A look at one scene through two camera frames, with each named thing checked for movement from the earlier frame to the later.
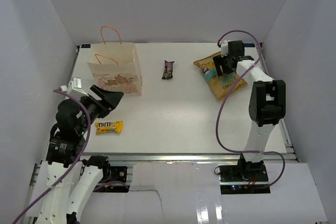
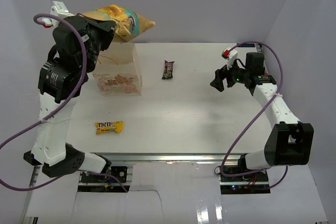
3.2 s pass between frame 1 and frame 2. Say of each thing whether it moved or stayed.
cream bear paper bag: stayed
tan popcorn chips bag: moved
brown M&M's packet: stayed
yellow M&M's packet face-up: stayed
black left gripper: moved
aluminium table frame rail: stayed
